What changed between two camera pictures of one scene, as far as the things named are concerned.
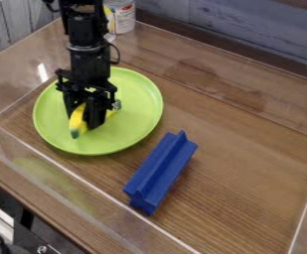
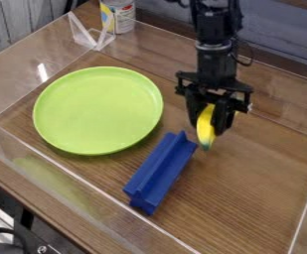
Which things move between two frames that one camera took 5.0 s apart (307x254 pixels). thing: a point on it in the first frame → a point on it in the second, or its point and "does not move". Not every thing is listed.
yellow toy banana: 76,124 → 205,127
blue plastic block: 157,170 does not move
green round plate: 127,128 does not move
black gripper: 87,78 → 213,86
